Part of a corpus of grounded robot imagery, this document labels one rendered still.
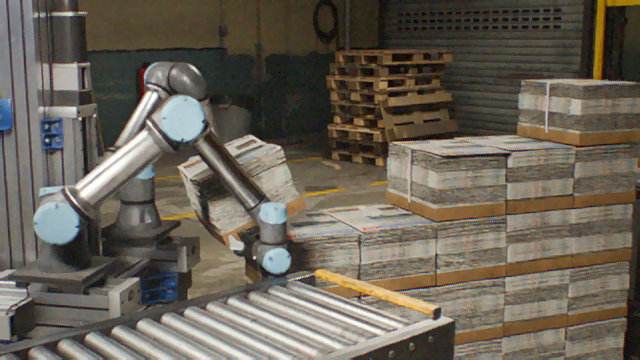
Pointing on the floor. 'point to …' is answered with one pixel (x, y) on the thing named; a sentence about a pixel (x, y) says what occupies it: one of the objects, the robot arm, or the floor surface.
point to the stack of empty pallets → (360, 136)
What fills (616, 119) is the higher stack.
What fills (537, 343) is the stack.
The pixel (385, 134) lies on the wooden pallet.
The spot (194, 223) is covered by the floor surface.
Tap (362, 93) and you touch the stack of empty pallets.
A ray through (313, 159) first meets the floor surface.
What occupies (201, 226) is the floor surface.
